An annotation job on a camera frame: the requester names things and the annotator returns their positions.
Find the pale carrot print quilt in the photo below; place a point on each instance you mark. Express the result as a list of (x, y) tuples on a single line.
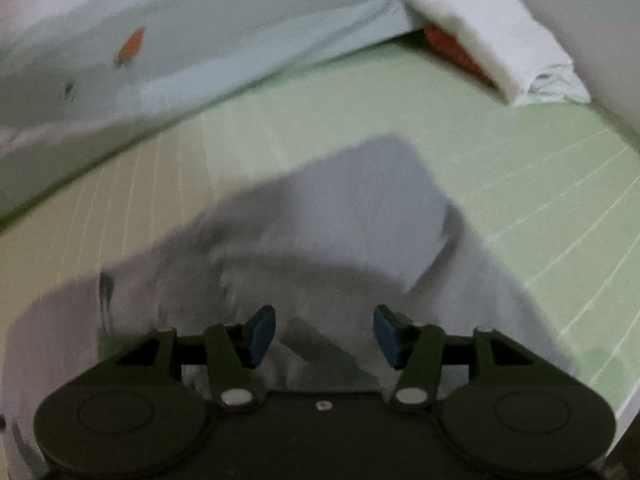
[(225, 35)]

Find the red cloth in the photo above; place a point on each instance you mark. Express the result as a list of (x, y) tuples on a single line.
[(450, 47)]

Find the white folded towel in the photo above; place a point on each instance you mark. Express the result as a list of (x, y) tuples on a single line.
[(480, 25)]

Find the beige padded headboard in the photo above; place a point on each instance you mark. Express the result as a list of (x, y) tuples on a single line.
[(590, 20)]

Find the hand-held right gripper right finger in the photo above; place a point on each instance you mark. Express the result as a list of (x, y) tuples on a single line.
[(390, 335)]

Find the grey shirt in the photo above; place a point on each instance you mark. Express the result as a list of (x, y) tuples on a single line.
[(350, 200)]

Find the pale green folded cloth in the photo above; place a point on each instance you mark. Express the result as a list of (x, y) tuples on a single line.
[(555, 85)]

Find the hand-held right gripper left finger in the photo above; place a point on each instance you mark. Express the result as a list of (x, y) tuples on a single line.
[(260, 335)]

